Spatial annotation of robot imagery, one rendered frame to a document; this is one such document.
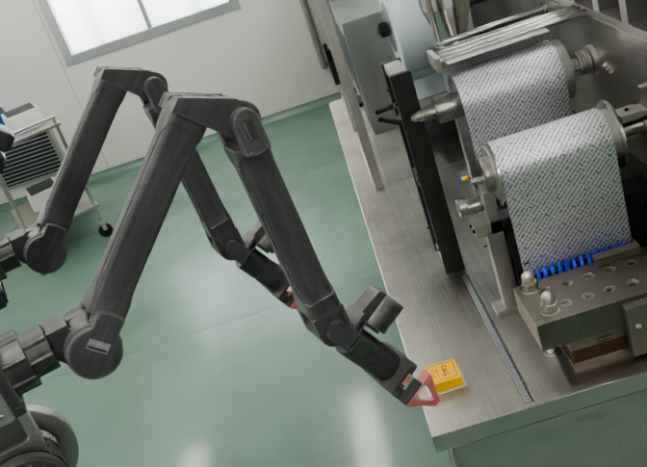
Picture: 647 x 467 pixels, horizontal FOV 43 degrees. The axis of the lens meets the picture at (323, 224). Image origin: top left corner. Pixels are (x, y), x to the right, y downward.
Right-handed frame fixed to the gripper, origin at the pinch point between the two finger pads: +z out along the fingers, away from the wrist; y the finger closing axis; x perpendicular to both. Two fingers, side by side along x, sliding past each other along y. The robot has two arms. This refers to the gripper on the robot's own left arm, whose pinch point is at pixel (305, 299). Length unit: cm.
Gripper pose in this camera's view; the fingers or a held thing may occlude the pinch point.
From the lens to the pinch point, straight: 191.3
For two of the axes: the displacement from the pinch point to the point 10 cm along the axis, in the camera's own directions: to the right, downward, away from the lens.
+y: -4.3, -2.4, 8.7
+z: 6.8, 5.4, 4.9
